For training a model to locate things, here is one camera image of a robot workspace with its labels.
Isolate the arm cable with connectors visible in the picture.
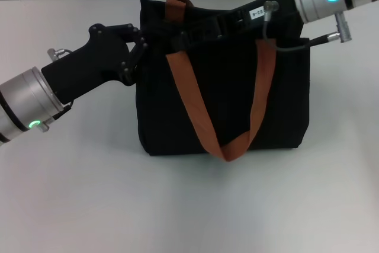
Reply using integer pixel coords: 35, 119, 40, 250
37, 47, 74, 133
262, 0, 354, 52

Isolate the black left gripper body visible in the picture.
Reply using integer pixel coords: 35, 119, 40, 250
41, 23, 140, 103

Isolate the left arm cable with connectors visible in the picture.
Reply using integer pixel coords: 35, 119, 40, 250
37, 47, 74, 133

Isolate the right arm cable with connectors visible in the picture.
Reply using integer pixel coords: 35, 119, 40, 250
262, 0, 354, 52

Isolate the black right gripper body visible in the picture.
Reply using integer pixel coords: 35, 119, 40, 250
217, 0, 303, 41

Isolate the black bag with orange straps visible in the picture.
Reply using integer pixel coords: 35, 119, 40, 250
134, 0, 311, 162

